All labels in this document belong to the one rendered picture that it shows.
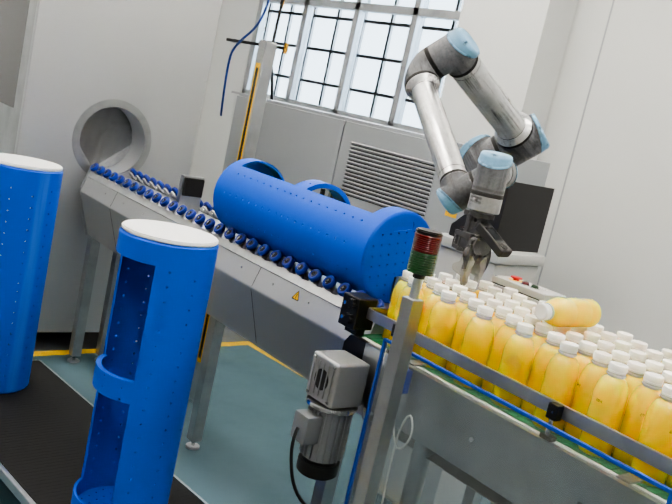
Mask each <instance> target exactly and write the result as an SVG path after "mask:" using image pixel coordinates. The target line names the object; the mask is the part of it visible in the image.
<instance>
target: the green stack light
mask: <svg viewBox="0 0 672 504"><path fill-rule="evenodd" d="M437 260H438V255H430V254H425V253H421V252H418V251H415V250H413V249H411V250H410V255H409V259H408V263H407V267H406V270H407V271H409V272H411V273H414V274H417V275H422V276H428V277H432V276H434V272H435V268H436V264H437Z"/></svg>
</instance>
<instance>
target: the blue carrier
mask: <svg viewBox="0 0 672 504"><path fill-rule="evenodd" d="M320 188H326V189H327V190H328V191H329V192H330V193H331V194H332V196H333V197H334V199H332V198H330V197H327V196H324V195H321V194H318V193H316V192H313V190H316V189H320ZM213 206H214V211H215V214H216V216H217V218H218V220H219V221H220V222H221V223H223V224H224V225H225V227H226V228H227V229H229V228H234V229H235V230H236V233H237V234H241V233H244V234H245V235H246V236H247V238H248V239H253V238H254V239H256V240H257V241H258V244H260V245H263V244H267V245H268V246H269V247H270V250H272V251H274V250H280V251H281V252H282V255H283V256H285V257H287V256H292V257H293V258H294V259H295V262H297V263H301V262H305V263H306V264H307V265H308V268H310V269H312V270H313V269H319V270H320V271H321V272H322V275H324V276H326V277H327V276H334V277H335V278H336V280H337V282H339V283H341V284H343V283H349V284H350V285H351V287H352V289H353V290H355V291H360V290H363V291H365V292H366V293H367V295H369V296H371V297H373V298H380V299H382V300H383V302H384V303H390V301H389V298H390V294H391V290H392V285H393V281H394V277H396V276H402V274H403V270H406V267H407V263H408V259H409V255H410V250H411V249H412V248H411V246H412V242H413V238H414V234H415V232H416V228H418V227H423V228H428V229H430V227H429V225H428V224H427V222H426V221H425V220H424V219H423V218H422V217H421V216H420V215H418V214H416V213H414V212H411V211H408V210H406V209H403V208H399V207H386V208H382V209H380V210H378V211H376V212H374V213H371V212H368V211H366V210H363V209H360V208H357V207H355V206H352V205H351V204H350V201H349V199H348V197H347V196H346V194H345V193H344V192H343V191H342V190H341V189H340V188H338V187H337V186H334V185H332V184H329V183H326V182H323V181H320V180H306V181H302V182H300V183H298V184H296V185H293V184H291V183H288V182H285V181H284V178H283V176H282V174H281V173H280V172H279V170H278V169H277V168H276V167H274V166H273V165H271V164H269V163H267V162H264V161H261V160H258V159H253V158H246V159H241V160H238V161H236V162H234V163H233V164H231V165H230V166H228V167H227V168H226V169H225V170H224V171H223V173H222V174H221V175H220V177H219V179H218V181H217V183H216V185H215V189H214V193H213Z"/></svg>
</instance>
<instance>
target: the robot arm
mask: <svg viewBox="0 0 672 504"><path fill-rule="evenodd" d="M479 54H480V50H479V48H478V46H477V44H476V42H475V41H474V40H473V38H472V37H471V35H470V34H469V33H468V32H467V31H466V30H465V29H463V28H461V27H458V28H455V29H454V30H452V31H449V32H448V33H447V34H445V35H444V36H442V37H441V38H439V39H437V40H436V41H434V42H433V43H431V44H430V45H428V46H427V47H425V48H423V49H421V50H420V51H419V52H418V53H417V54H416V55H415V57H414V58H413V59H412V61H411V63H410V64H409V66H408V68H407V71H406V74H405V78H404V88H405V91H406V94H407V96H408V97H409V98H410V99H412V100H413V101H414V104H415V107H416V110H417V113H418V116H419V119H420V123H421V126H422V129H423V132H424V135H425V138H426V141H427V144H428V147H429V150H430V153H431V156H432V160H433V163H434V166H435V169H436V172H437V175H438V178H439V184H440V187H441V188H438V189H437V191H436V194H437V196H438V199H439V200H440V202H441V204H442V205H443V207H444V208H445V209H446V210H447V212H448V213H450V214H452V215H454V214H457V213H459V212H462V211H463V210H464V209H465V210H464V214H466V215H467V218H466V222H465V226H460V228H459V229H455V233H454V237H453V241H452V245H451V247H453V248H455V249H456V250H459V251H462V252H463V255H462V257H461V259H460V261H458V262H454V263H453V264H452V269H453V270H454V271H455V272H456V273H457V274H459V275H460V285H463V286H465V285H466V284H467V283H468V277H469V275H470V273H471V274H472V275H474V276H475V277H474V280H473V281H476V282H477V283H478V282H479V281H480V279H481V278H482V276H483V274H484V272H485V271H486V269H487V267H488V264H489V262H490V258H491V249H492V251H493V252H494V253H495V254H496V256H497V257H509V256H510V255H511V253H512V250H511V249H510V247H509V246H508V245H507V244H506V242H505V241H504V240H503V239H502V237H501V236H500V235H499V234H498V233H497V231H496V230H495V229H494V228H493V226H492V225H491V224H490V223H487V221H488V220H494V218H495V215H499V213H500V209H501V205H502V201H503V197H504V193H505V189H506V188H508V187H510V186H512V185H513V184H514V183H515V181H516V179H517V176H518V169H517V166H519V165H521V164H522V163H524V162H526V161H528V160H530V159H531V158H533V157H535V156H537V155H539V154H541V153H542V152H544V151H545V150H547V149H548V148H549V146H550V144H549V142H548V140H547V138H546V135H545V133H544V131H543V129H542V127H541V125H540V123H539V121H538V119H537V117H536V115H535V114H530V115H529V116H528V115H527V114H525V113H523V112H519V111H518V110H517V108H516V107H515V106H514V104H513V103H512V102H511V100H510V99H509V97H508V96H507V95H506V93H505V92H504V91H503V89H502V88H501V86H500V85H499V84H498V82H497V81H496V80H495V78H494V77H493V75H492V74H491V73H490V71H489V70H488V69H487V67H486V66H485V65H484V63H483V62H482V60H481V59H480V58H479V56H478V55H479ZM448 74H449V75H450V76H451V77H453V79H454V80H455V81H456V83H457V84H458V85H459V86H460V88H461V89H462V90H463V91H464V93H465V94H466V95H467V96H468V98H469V99H470V100H471V101H472V103H473V104H474V105H475V106H476V108H477V109H478V110H479V111H480V113H481V114H482V115H483V116H484V118H485V119H486V120H487V121H488V123H489V124H490V125H491V126H492V128H493V129H494V130H495V131H494V136H492V137H491V136H489V135H488V134H484V135H483V134H481V135H478V136H475V137H473V138H471V139H470V140H469V141H467V142H466V143H465V144H464V145H463V146H462V147H461V149H460V151H459V149H458V146H457V143H456V140H455V137H454V135H453V132H452V129H451V126H450V123H449V121H448V118H447V115H446V112H445V109H444V107H443V104H442V101H441V98H440V95H439V93H438V90H439V87H440V82H439V80H440V79H441V78H443V77H444V76H446V75H448ZM466 208H469V209H470V210H468V209H466ZM461 227H462V228H461ZM463 227H464V228H463ZM455 236H456V237H455ZM454 240H455V241H454ZM473 256H474V258H473Z"/></svg>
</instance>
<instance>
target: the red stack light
mask: <svg viewBox="0 0 672 504"><path fill-rule="evenodd" d="M442 240H443V238H442V237H441V238H436V237H431V236H426V235H423V234H420V233H418V232H417V231H416V232H415V234H414V238H413V242H412V246H411V248H412V249H413V250H415V251H418V252H421V253H425V254H430V255H439V252H440V248H441V244H442V243H441V242H442Z"/></svg>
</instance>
